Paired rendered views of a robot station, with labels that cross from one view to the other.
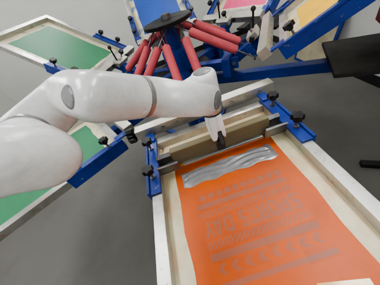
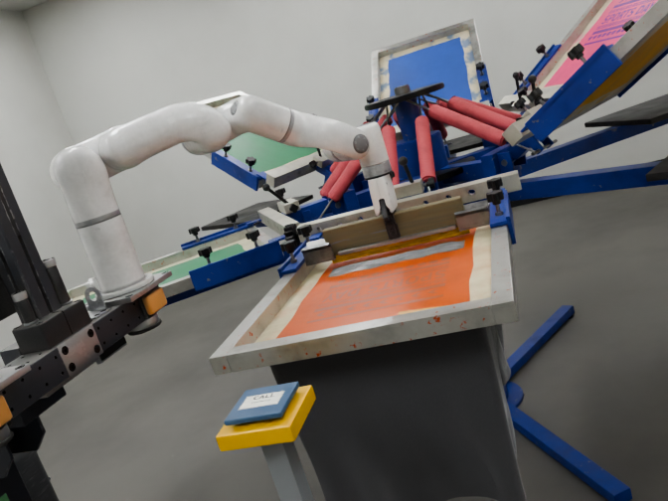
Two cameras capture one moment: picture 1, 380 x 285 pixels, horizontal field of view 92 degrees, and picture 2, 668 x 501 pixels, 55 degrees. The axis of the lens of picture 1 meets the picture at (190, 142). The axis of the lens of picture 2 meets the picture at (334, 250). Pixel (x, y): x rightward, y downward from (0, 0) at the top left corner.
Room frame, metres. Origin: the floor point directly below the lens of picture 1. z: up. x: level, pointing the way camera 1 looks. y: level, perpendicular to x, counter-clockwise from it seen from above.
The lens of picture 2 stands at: (-1.16, -0.36, 1.40)
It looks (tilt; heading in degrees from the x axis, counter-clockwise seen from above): 13 degrees down; 15
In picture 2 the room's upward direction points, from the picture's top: 17 degrees counter-clockwise
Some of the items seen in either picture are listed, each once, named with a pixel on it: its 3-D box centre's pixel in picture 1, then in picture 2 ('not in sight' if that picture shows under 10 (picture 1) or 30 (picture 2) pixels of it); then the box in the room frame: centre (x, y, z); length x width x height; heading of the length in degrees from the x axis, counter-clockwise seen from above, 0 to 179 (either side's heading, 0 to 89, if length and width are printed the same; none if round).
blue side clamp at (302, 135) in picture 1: (283, 120); (501, 217); (0.51, -0.38, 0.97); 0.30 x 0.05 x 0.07; 177
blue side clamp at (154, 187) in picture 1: (155, 166); (304, 261); (0.54, 0.17, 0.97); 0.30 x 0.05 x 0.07; 177
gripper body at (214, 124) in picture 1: (214, 120); (383, 191); (0.50, -0.11, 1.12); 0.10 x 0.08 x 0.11; 177
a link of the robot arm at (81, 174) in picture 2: not in sight; (83, 184); (0.05, 0.42, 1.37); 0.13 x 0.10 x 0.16; 41
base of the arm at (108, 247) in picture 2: not in sight; (106, 255); (0.04, 0.43, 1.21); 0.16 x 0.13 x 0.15; 83
